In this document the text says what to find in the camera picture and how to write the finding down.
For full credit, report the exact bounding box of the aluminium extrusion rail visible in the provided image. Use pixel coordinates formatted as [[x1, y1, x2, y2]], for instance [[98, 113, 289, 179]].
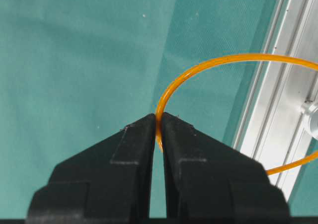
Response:
[[232, 0, 318, 202]]

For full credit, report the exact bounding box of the upper silver pulley shaft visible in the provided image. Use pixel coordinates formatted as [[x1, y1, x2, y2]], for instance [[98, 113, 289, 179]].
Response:
[[301, 100, 318, 140]]

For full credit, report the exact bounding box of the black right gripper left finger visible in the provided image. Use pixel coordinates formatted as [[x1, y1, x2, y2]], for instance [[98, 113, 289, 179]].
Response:
[[26, 114, 156, 224]]

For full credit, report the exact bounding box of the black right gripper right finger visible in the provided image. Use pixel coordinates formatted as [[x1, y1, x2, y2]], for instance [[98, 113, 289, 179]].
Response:
[[161, 113, 291, 224]]

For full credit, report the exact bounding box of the green table cloth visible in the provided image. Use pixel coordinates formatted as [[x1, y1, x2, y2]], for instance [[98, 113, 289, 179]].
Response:
[[0, 0, 318, 220]]

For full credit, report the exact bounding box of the orange rubber band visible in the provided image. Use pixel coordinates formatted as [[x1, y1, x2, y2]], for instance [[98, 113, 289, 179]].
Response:
[[155, 53, 318, 176]]

